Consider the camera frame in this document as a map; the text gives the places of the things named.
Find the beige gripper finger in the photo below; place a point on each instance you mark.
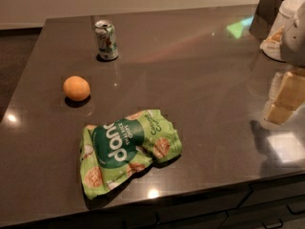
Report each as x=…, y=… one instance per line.
x=286, y=95

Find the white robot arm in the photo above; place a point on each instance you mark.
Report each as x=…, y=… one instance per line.
x=286, y=43

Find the green rice chip bag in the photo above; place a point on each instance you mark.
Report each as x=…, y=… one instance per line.
x=112, y=153

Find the dark box with snacks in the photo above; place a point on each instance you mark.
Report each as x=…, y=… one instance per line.
x=270, y=15

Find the dark cabinet drawers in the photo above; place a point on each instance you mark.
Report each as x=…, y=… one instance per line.
x=265, y=204

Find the orange fruit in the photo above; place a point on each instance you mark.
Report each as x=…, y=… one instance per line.
x=76, y=88

